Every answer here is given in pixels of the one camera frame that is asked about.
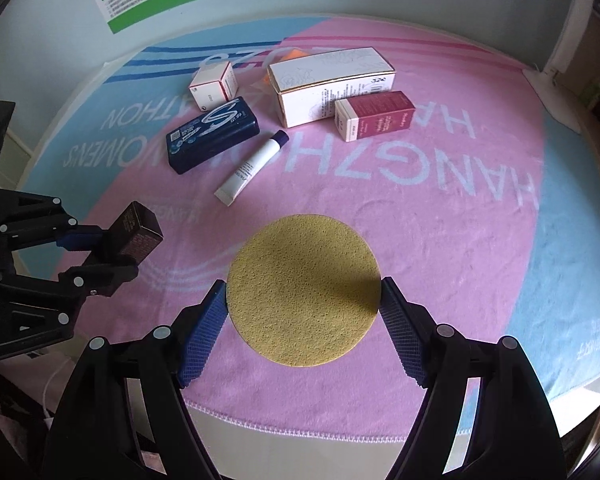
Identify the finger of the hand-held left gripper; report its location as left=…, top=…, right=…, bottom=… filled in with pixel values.
left=0, top=189, right=117, bottom=252
left=0, top=256, right=140, bottom=362

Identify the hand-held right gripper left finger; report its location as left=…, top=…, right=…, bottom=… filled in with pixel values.
left=42, top=280, right=229, bottom=480

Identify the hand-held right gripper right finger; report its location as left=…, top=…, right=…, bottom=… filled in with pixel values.
left=378, top=276, right=568, bottom=480

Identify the dark brown small box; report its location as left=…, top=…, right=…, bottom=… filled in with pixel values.
left=104, top=201, right=164, bottom=266

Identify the round yellow sponge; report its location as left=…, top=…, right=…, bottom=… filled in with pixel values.
left=227, top=215, right=382, bottom=368

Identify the white tube with purple cap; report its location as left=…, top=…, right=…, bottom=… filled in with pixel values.
left=216, top=130, right=289, bottom=207

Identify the dark blue box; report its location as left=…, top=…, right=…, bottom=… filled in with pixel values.
left=166, top=96, right=262, bottom=175

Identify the small white and red box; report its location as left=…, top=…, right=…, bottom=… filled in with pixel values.
left=188, top=61, right=238, bottom=111

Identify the maroon carton box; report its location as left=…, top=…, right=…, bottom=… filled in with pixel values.
left=334, top=91, right=417, bottom=142

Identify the long white cardboard box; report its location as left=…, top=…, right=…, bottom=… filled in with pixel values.
left=266, top=47, right=397, bottom=128

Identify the orange packet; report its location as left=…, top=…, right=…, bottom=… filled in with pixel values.
left=260, top=47, right=305, bottom=88

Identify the pink and blue printed towel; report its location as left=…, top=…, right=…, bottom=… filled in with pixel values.
left=17, top=12, right=600, bottom=446

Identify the white lamp base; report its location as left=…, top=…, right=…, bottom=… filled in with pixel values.
left=522, top=62, right=588, bottom=133

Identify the white cable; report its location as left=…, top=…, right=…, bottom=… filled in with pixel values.
left=42, top=357, right=81, bottom=431

